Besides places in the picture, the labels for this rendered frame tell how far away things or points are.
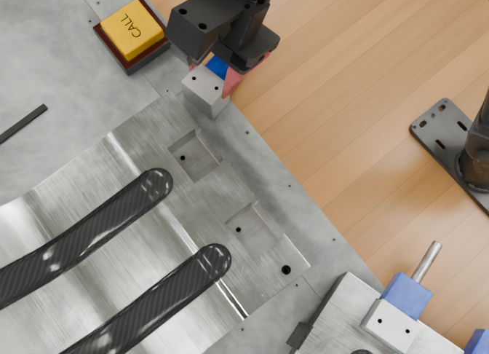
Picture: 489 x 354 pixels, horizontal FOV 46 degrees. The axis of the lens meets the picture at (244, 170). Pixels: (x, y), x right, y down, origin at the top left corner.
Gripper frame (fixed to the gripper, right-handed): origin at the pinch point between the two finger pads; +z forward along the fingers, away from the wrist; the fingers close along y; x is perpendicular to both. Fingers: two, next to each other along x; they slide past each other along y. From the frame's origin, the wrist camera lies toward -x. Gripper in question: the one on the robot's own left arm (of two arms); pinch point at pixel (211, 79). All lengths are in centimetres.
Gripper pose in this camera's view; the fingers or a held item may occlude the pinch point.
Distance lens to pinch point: 74.2
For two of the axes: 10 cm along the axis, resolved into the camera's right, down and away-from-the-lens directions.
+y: 7.7, 6.1, -1.6
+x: 5.5, -5.2, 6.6
